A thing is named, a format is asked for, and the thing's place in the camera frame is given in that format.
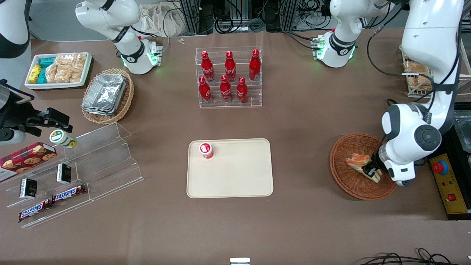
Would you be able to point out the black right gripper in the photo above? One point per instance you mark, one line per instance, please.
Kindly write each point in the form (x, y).
(14, 112)

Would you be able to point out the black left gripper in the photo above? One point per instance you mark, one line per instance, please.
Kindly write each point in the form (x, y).
(376, 163)

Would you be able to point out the triangular sandwich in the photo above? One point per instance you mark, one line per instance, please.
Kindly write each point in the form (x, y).
(357, 161)

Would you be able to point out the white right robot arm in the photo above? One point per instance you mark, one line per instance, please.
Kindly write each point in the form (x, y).
(110, 14)

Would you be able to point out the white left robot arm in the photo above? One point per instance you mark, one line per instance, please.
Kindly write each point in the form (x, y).
(430, 36)

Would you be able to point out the brown wicker basket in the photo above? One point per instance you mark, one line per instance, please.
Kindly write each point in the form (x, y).
(353, 184)

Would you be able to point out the white rectangular snack tray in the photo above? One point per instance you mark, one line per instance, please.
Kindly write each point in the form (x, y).
(59, 85)

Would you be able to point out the light wicker basket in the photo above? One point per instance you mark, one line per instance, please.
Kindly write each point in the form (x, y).
(127, 99)

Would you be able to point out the beige plastic tray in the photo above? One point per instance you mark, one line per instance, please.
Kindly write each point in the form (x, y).
(235, 173)

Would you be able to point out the green sunflower yogurt cup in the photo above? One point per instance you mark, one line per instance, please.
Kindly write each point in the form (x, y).
(59, 137)

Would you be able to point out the teal snack packet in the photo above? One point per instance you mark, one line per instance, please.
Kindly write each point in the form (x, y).
(42, 76)
(47, 62)

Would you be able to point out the clear bag of crackers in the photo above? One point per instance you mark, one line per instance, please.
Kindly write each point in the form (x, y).
(79, 68)
(64, 68)
(51, 73)

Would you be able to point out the red tartan cookie box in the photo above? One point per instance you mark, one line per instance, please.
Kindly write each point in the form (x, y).
(25, 158)

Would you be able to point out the yellow snack packet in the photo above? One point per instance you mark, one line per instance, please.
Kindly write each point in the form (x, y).
(34, 73)

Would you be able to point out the stacked foil containers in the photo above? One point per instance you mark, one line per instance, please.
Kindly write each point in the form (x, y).
(105, 94)

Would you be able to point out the small black box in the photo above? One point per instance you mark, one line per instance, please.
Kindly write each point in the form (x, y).
(27, 188)
(63, 173)

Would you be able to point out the clear acrylic stepped stand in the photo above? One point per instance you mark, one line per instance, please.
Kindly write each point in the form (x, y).
(106, 162)

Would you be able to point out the Snickers chocolate bar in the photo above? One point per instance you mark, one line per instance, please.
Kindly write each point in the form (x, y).
(33, 211)
(70, 193)

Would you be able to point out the yellow emergency stop box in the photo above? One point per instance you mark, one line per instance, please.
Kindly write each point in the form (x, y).
(452, 184)

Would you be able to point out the black equipment base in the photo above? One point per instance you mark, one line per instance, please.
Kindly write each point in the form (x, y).
(460, 162)

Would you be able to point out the metal container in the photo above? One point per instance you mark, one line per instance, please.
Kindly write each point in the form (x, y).
(464, 132)

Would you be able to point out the bagged bread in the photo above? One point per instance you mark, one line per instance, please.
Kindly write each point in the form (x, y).
(415, 71)

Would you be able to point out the clear acrylic bottle rack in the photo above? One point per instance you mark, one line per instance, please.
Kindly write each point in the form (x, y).
(257, 99)

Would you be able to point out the white cloth bag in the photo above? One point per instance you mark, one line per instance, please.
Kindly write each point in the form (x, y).
(162, 20)

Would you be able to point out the red cola bottle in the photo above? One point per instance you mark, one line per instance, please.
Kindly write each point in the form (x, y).
(208, 70)
(205, 92)
(226, 90)
(254, 68)
(230, 70)
(242, 92)

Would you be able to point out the red white yogurt cup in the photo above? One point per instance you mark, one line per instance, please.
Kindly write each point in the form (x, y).
(206, 149)

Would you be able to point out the small white block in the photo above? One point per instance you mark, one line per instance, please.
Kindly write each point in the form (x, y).
(240, 261)

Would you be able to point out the aluminium frame post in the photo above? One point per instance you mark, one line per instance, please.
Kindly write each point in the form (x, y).
(191, 16)
(289, 14)

